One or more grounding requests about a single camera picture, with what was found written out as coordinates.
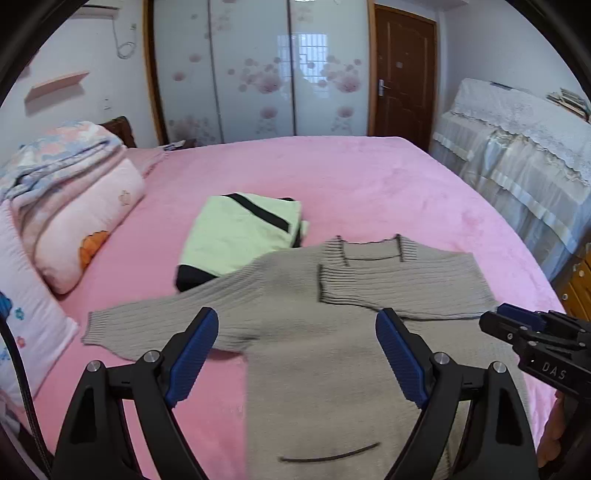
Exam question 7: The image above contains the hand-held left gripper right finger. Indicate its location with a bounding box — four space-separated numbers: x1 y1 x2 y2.
375 308 541 480

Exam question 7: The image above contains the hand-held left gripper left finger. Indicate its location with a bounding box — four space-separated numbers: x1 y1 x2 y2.
51 306 220 480

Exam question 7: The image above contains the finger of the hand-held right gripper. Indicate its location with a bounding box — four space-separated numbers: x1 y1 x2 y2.
479 311 533 344
498 303 555 328

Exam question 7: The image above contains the grey knit sweater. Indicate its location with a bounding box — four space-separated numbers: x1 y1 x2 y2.
81 234 499 480

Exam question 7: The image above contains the person's right hand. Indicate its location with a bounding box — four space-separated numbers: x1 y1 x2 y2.
538 397 567 469

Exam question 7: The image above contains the wooden drawer cabinet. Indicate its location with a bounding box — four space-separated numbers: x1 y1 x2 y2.
556 244 591 319

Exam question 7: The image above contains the folded light green garment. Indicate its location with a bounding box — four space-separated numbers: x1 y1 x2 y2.
174 194 311 292

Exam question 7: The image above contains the white lace covered furniture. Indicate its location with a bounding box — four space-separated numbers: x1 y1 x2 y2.
431 78 591 282

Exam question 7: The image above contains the white cartoon print pillow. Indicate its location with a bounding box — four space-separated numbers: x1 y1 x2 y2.
0 203 80 407

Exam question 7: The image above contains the pink bed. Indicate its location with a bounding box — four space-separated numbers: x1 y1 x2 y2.
9 135 566 480

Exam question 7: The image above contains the folded pink quilt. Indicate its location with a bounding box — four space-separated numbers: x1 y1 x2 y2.
11 157 147 296

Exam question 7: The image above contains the stack of books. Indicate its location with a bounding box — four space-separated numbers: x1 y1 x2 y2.
547 87 591 121

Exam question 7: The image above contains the dark wooden headboard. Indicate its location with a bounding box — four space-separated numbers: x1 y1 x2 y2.
100 115 139 149

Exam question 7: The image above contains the folded floral blanket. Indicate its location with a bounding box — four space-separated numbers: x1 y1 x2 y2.
0 121 127 201

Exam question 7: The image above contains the brown wooden door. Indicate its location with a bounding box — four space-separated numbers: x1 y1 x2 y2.
373 4 438 151

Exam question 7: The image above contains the floral sliding door wardrobe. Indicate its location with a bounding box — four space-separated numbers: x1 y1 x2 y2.
143 0 376 147

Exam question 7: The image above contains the white air conditioner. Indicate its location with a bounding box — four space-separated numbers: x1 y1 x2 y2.
69 0 125 19

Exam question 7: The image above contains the black braided cable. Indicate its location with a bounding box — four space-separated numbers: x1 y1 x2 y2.
0 314 51 480

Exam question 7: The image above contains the pink wall shelf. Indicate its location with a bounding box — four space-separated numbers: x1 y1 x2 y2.
24 71 90 102

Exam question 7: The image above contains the white air conditioner cable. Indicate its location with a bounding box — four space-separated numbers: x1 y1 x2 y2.
113 18 138 60

